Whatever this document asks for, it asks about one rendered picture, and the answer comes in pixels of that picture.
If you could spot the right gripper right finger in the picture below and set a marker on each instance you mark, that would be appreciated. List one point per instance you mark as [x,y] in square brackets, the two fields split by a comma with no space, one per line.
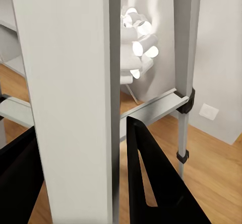
[176,204]

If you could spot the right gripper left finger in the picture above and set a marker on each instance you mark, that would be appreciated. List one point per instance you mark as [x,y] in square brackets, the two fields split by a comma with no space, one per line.
[21,178]

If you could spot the camera tripod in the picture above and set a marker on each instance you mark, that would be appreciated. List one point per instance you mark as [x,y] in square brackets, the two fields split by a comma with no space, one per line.
[70,51]

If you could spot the wall socket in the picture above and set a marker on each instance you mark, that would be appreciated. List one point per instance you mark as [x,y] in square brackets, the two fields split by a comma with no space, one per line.
[208,112]

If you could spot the bookcase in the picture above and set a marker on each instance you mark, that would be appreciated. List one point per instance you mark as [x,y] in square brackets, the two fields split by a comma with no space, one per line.
[10,54]

